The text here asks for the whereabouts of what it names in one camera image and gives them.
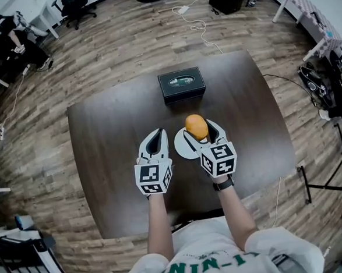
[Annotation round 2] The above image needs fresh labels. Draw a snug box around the black metal stand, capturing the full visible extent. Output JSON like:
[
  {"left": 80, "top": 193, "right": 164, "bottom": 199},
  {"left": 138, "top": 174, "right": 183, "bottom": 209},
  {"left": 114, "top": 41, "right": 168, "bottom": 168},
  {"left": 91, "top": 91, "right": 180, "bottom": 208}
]
[{"left": 292, "top": 123, "right": 342, "bottom": 207}]

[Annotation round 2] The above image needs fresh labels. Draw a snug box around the person's right forearm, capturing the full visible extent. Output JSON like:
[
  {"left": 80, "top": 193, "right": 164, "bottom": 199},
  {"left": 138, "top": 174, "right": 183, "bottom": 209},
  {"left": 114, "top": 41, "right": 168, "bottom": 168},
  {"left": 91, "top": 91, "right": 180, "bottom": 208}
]
[{"left": 216, "top": 182, "right": 261, "bottom": 254}]

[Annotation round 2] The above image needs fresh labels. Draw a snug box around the white power adapter with cable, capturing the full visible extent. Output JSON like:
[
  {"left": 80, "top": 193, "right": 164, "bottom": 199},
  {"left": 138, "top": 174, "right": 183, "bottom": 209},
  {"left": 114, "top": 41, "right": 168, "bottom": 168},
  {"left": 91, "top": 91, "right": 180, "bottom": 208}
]
[{"left": 171, "top": 0, "right": 225, "bottom": 58}]

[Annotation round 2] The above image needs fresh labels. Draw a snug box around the black wristwatch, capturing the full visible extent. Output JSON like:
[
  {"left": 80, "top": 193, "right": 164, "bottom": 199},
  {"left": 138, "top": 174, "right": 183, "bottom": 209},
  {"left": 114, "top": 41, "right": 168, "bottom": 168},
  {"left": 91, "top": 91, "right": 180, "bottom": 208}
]
[{"left": 212, "top": 175, "right": 235, "bottom": 193}]

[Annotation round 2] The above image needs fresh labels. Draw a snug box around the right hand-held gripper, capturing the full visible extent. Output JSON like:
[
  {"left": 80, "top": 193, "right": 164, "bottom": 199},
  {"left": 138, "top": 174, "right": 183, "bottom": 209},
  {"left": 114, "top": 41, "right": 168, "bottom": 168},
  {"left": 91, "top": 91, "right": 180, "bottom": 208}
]
[{"left": 182, "top": 116, "right": 239, "bottom": 180}]

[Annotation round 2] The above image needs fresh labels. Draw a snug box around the person's white printed shirt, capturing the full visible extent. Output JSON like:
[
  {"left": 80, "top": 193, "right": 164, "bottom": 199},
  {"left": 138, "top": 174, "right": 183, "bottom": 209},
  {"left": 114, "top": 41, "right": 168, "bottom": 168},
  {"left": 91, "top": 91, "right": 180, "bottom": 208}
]
[{"left": 102, "top": 208, "right": 326, "bottom": 273}]

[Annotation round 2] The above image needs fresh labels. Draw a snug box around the orange round food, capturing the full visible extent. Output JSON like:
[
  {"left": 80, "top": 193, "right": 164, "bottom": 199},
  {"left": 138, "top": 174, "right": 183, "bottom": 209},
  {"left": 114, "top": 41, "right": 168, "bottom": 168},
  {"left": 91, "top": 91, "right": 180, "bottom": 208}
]
[{"left": 184, "top": 113, "right": 210, "bottom": 143}]

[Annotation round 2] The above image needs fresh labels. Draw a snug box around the white desk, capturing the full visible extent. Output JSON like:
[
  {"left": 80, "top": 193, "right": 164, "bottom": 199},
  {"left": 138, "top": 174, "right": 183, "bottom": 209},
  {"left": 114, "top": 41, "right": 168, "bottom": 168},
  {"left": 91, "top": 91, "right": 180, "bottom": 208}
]
[{"left": 0, "top": 0, "right": 60, "bottom": 44}]

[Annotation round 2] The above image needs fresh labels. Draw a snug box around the black office chair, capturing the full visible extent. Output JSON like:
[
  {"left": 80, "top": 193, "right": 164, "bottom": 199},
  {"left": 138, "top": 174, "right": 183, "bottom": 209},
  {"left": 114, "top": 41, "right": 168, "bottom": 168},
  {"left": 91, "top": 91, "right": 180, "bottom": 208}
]
[{"left": 58, "top": 0, "right": 99, "bottom": 32}]

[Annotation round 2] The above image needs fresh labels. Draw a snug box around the person's left forearm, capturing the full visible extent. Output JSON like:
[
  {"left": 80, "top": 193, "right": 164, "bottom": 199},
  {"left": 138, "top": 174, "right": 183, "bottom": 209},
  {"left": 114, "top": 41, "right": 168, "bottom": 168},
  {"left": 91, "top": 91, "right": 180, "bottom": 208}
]
[{"left": 143, "top": 191, "right": 176, "bottom": 264}]

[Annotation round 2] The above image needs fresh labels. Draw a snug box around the table with checkered cloth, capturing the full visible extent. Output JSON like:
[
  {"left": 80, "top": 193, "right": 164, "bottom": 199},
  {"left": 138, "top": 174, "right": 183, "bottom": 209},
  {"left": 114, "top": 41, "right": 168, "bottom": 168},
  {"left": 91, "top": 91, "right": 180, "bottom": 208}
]
[{"left": 270, "top": 0, "right": 342, "bottom": 66}]

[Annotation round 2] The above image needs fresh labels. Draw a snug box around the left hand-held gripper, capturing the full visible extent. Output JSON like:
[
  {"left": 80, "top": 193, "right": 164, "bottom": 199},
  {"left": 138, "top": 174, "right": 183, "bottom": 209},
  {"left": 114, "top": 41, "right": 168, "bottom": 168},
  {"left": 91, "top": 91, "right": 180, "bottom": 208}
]
[{"left": 132, "top": 127, "right": 176, "bottom": 198}]

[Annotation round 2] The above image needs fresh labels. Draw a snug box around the black box with green label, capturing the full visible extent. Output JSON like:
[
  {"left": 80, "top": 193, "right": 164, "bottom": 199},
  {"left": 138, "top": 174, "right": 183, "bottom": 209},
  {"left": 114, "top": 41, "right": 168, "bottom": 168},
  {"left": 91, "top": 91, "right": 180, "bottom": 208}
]
[{"left": 156, "top": 66, "right": 208, "bottom": 107}]

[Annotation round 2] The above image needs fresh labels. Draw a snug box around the white round plate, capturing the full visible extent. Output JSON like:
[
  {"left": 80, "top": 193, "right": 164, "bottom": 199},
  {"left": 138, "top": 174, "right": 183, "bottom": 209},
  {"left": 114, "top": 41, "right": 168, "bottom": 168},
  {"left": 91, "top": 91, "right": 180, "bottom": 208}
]
[{"left": 173, "top": 127, "right": 204, "bottom": 163}]

